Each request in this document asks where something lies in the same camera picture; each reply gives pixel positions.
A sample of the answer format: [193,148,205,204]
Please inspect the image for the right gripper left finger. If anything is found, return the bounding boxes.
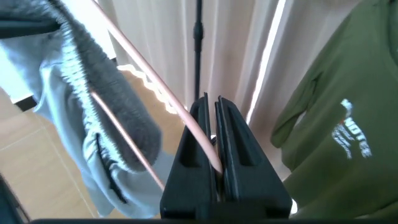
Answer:
[160,92,218,218]

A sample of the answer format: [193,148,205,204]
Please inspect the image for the green long-sleeved shirt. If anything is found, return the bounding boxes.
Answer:
[269,0,398,220]

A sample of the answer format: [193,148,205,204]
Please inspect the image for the pink clothes hanger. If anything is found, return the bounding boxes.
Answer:
[89,0,224,191]

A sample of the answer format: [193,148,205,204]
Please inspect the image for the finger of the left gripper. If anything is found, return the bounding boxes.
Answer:
[0,20,62,40]

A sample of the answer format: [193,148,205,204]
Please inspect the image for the pale grey shorts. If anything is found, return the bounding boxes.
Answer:
[0,0,175,219]

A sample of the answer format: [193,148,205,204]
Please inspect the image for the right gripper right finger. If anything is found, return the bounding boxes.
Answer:
[214,95,293,218]

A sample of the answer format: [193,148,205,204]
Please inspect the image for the black clothes rack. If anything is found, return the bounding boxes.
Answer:
[192,0,205,102]

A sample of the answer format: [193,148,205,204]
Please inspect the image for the beige curtain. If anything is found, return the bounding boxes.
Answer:
[98,0,363,181]

